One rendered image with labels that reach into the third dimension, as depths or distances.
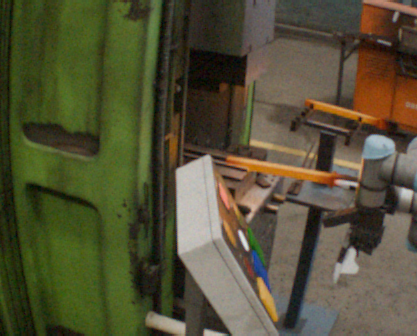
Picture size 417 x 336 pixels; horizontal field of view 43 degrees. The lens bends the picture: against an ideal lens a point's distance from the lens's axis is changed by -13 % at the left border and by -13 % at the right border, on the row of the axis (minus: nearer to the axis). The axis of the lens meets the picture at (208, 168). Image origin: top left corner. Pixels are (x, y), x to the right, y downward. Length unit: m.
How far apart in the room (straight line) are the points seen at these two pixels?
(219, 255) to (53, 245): 0.82
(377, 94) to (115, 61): 4.10
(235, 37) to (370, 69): 3.78
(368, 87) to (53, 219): 3.96
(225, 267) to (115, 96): 0.51
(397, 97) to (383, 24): 0.71
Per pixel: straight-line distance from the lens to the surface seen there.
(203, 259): 0.99
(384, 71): 5.16
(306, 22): 9.34
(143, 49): 1.27
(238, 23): 1.44
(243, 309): 1.07
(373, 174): 1.25
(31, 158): 1.54
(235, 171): 1.71
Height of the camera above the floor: 1.70
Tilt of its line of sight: 24 degrees down
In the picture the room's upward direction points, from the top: 5 degrees clockwise
